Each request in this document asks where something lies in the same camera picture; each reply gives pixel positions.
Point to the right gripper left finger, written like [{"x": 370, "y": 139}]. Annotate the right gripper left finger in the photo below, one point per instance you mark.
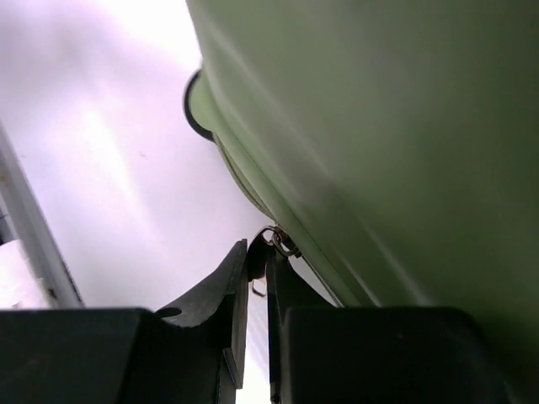
[{"x": 220, "y": 299}]

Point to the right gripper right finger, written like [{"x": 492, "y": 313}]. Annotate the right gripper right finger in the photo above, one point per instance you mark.
[{"x": 286, "y": 289}]

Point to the green hard-shell suitcase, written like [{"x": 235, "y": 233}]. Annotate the green hard-shell suitcase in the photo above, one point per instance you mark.
[{"x": 396, "y": 142}]

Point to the metal mounting rail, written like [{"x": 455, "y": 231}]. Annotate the metal mounting rail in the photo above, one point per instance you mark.
[{"x": 22, "y": 219}]

